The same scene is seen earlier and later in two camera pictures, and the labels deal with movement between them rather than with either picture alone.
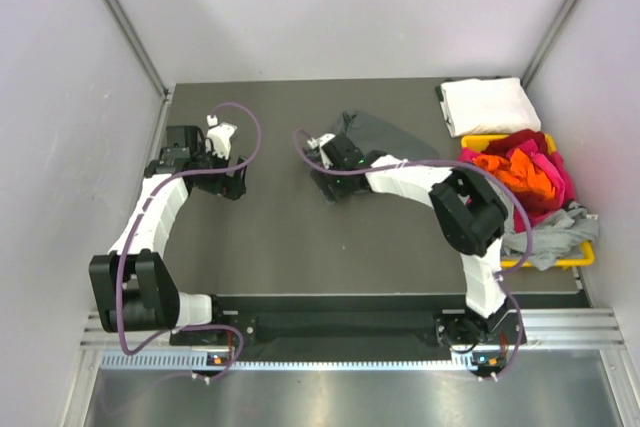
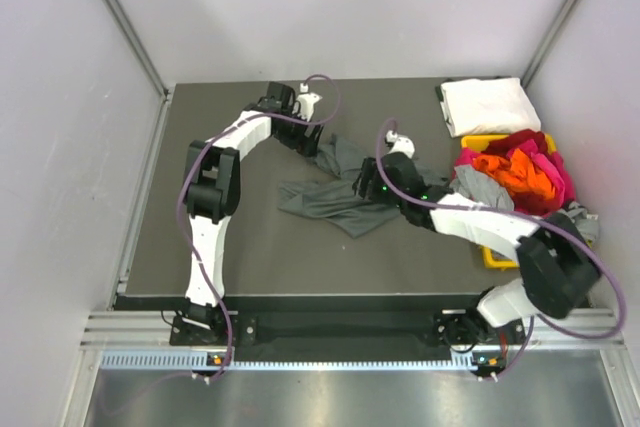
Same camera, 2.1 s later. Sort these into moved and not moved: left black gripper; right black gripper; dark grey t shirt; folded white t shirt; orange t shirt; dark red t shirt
Moved: left black gripper; right black gripper; dark grey t shirt
Not moved: dark red t shirt; orange t shirt; folded white t shirt
